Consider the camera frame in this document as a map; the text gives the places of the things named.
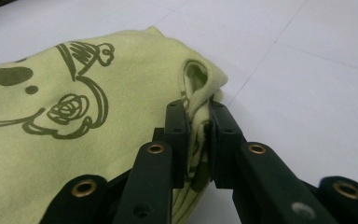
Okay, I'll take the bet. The white board mat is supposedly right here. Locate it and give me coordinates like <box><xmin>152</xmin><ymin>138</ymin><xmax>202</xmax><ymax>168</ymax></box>
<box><xmin>0</xmin><ymin>0</ymin><xmax>358</xmax><ymax>224</ymax></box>

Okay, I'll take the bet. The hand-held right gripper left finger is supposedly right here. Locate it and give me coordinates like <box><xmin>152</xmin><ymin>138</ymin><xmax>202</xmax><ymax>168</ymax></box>
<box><xmin>113</xmin><ymin>99</ymin><xmax>192</xmax><ymax>224</ymax></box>

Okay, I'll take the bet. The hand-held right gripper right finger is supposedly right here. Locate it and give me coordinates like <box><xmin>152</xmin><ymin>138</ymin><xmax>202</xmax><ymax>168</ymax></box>
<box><xmin>209</xmin><ymin>101</ymin><xmax>338</xmax><ymax>224</ymax></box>

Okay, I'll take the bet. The green printed baby romper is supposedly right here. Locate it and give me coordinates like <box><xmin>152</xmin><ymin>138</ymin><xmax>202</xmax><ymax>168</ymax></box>
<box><xmin>0</xmin><ymin>26</ymin><xmax>229</xmax><ymax>224</ymax></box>

